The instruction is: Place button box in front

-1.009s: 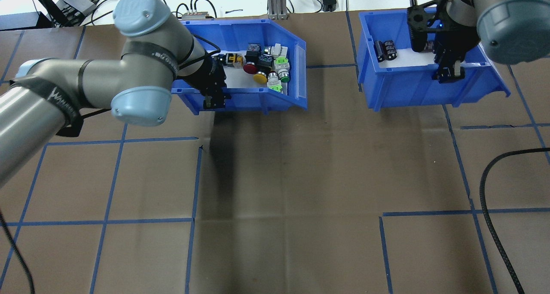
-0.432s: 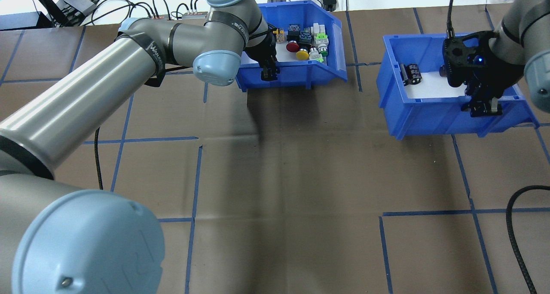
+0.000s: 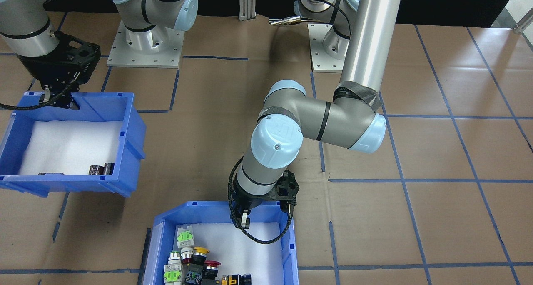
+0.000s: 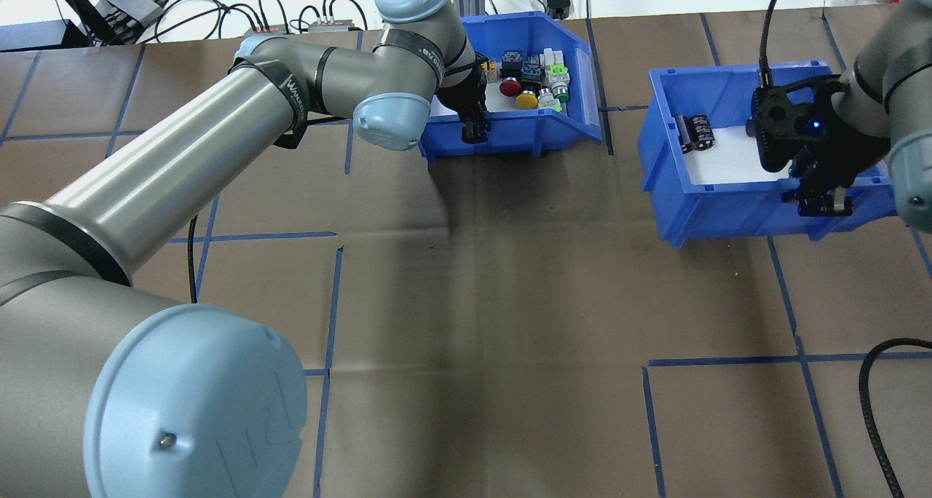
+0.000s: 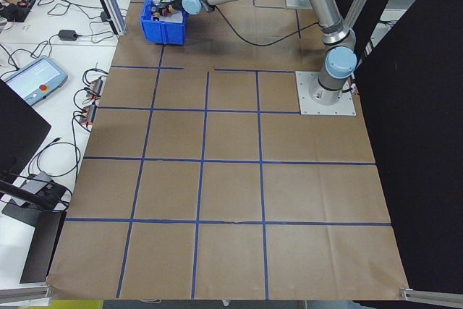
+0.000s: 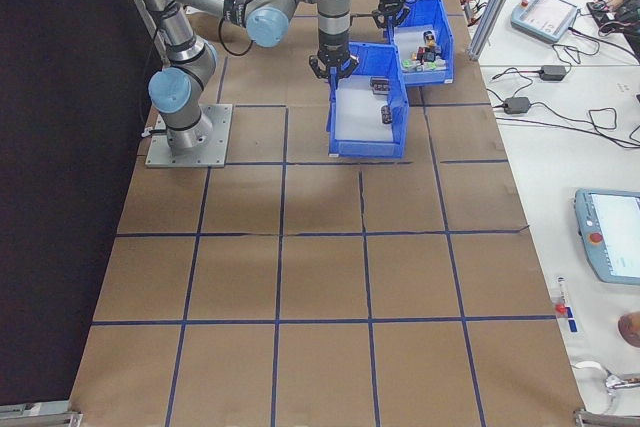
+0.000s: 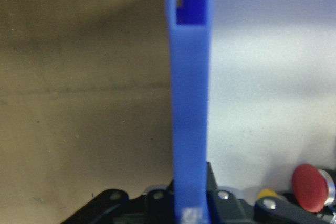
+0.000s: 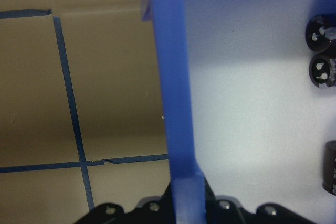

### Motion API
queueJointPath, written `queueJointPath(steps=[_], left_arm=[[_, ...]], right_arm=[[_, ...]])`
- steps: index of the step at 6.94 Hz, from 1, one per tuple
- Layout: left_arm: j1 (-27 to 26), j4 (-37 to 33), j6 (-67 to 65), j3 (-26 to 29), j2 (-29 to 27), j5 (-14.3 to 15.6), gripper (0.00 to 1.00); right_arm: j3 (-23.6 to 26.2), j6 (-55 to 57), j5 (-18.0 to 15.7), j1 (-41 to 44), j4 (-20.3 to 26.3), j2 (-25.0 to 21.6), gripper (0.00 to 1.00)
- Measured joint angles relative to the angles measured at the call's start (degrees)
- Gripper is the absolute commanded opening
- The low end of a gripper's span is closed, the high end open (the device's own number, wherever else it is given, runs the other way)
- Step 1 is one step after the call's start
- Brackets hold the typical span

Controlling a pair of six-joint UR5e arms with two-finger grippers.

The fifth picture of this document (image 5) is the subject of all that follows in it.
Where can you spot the light blue teach pendant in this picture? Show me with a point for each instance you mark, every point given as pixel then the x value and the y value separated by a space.
pixel 36 77

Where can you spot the black monitor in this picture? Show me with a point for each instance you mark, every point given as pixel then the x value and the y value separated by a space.
pixel 18 128

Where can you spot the dark flat panel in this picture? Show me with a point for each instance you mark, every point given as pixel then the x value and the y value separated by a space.
pixel 45 251

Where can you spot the black monitor stand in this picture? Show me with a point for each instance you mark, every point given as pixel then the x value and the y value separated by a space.
pixel 29 197

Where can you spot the aluminium profile rail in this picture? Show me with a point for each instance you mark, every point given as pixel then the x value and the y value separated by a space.
pixel 25 292
pixel 430 294

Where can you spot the grey electronic device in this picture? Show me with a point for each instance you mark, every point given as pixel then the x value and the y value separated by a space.
pixel 38 182

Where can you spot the black power adapter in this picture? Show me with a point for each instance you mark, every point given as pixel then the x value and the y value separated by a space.
pixel 105 16
pixel 68 35

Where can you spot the white square base plate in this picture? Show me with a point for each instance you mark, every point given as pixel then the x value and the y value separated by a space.
pixel 307 106
pixel 291 2

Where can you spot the black fabric frame cover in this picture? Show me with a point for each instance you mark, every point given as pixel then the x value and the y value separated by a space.
pixel 416 142

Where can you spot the black box with red button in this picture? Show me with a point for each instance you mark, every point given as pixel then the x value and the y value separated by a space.
pixel 16 12

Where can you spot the blue bin with coloured pushbuttons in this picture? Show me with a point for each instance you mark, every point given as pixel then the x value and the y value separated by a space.
pixel 162 32

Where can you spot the orange and black connector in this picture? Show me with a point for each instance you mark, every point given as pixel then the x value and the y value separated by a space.
pixel 88 116
pixel 97 86

